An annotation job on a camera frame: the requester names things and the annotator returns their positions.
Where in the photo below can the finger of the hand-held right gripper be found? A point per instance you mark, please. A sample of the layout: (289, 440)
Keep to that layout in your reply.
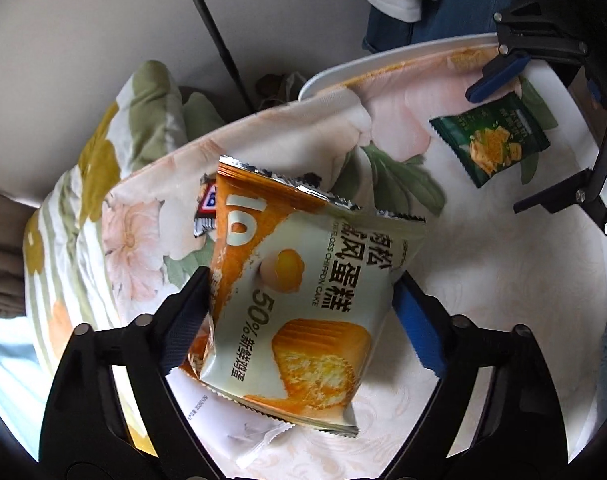
(498, 77)
(558, 195)

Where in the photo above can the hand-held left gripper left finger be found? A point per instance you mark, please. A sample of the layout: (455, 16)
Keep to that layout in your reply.
(183, 330)

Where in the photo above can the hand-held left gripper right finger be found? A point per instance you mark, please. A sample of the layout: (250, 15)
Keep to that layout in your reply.
(418, 330)

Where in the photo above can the green snack packet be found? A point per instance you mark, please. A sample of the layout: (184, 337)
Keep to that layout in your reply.
(493, 140)

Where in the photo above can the orange cake packet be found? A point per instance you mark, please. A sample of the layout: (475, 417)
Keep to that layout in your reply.
(303, 285)

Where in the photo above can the blue jeans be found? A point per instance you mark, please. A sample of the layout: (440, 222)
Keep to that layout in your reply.
(458, 5)

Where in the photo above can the white floral tablecloth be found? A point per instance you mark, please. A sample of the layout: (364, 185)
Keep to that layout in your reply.
(508, 270)

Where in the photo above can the white snack packet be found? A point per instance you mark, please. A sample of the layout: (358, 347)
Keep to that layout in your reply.
(233, 425)

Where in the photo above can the red blue small packet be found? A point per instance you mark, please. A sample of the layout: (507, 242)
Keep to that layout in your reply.
(207, 207)

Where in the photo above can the floral green yellow pillow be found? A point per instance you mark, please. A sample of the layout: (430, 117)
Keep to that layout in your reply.
(103, 160)

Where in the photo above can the brown crumpled cloth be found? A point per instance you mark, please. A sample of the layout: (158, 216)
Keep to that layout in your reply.
(281, 89)

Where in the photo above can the black pole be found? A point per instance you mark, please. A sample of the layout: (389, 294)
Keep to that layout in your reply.
(218, 40)

